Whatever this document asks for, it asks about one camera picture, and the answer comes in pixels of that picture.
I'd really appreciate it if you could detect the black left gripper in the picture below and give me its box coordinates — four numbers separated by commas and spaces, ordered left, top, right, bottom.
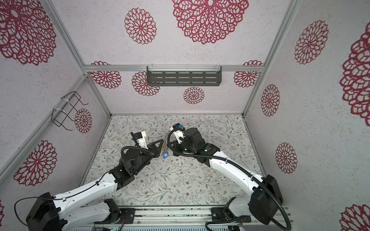
133, 138, 163, 175

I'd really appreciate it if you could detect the blue key tag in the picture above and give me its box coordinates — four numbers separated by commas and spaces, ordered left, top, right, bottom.
162, 151, 169, 159

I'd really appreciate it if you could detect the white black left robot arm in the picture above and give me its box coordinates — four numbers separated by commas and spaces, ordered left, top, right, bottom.
26, 139, 164, 231

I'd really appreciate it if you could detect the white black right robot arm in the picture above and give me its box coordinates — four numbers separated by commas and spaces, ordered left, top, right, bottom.
167, 124, 292, 231

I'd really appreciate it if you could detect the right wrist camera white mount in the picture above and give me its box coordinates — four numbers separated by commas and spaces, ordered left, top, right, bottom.
170, 123, 185, 144

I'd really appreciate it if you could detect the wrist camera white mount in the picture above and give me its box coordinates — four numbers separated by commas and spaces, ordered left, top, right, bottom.
131, 131, 148, 149
170, 123, 185, 144

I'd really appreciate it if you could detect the black corrugated left cable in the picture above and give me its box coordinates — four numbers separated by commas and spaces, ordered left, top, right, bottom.
120, 145, 155, 165

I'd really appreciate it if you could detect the black corrugated cable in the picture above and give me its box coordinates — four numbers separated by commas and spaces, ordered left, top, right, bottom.
167, 128, 292, 231
120, 145, 155, 165

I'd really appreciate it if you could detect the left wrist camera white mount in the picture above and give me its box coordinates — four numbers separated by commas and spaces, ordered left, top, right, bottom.
131, 131, 148, 149

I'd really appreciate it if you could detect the dark grey wall shelf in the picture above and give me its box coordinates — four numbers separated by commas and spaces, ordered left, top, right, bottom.
146, 66, 222, 87

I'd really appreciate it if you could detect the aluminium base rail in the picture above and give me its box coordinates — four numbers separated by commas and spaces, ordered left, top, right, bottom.
66, 205, 290, 231

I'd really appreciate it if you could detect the black wire wall rack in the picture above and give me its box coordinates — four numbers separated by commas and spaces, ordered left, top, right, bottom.
51, 91, 88, 131

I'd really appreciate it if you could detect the black corrugated right cable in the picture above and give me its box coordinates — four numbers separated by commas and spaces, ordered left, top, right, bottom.
167, 128, 292, 231

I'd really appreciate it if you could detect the thin black left cable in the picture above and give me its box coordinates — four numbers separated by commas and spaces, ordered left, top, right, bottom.
13, 171, 109, 227

